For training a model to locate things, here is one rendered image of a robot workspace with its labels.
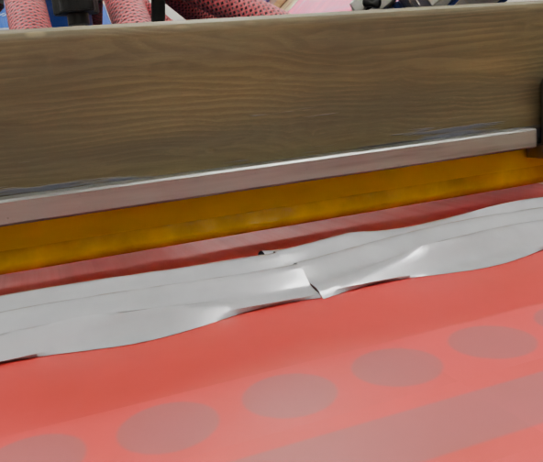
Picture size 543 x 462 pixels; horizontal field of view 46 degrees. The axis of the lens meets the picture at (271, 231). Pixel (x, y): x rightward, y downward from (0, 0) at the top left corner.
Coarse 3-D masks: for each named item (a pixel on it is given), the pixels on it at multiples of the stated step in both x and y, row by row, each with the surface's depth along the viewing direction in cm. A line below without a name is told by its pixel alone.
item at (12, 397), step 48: (0, 288) 28; (192, 336) 20; (240, 336) 19; (288, 336) 19; (336, 336) 19; (384, 336) 18; (0, 384) 18; (48, 384) 17; (96, 384) 17; (144, 384) 17; (192, 384) 16; (0, 432) 15
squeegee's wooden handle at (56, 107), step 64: (0, 64) 25; (64, 64) 26; (128, 64) 27; (192, 64) 28; (256, 64) 29; (320, 64) 30; (384, 64) 31; (448, 64) 32; (512, 64) 34; (0, 128) 26; (64, 128) 27; (128, 128) 27; (192, 128) 28; (256, 128) 29; (320, 128) 31; (384, 128) 32; (448, 128) 33; (0, 192) 26
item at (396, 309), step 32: (512, 192) 38; (320, 224) 34; (352, 224) 34; (384, 224) 33; (416, 224) 32; (384, 288) 23; (416, 288) 22; (448, 288) 22; (480, 288) 22; (512, 288) 21; (384, 320) 20; (416, 320) 19; (448, 320) 19
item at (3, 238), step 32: (448, 160) 35; (480, 160) 35; (512, 160) 36; (256, 192) 31; (288, 192) 32; (320, 192) 32; (352, 192) 33; (32, 224) 28; (64, 224) 28; (96, 224) 29; (128, 224) 29; (160, 224) 30
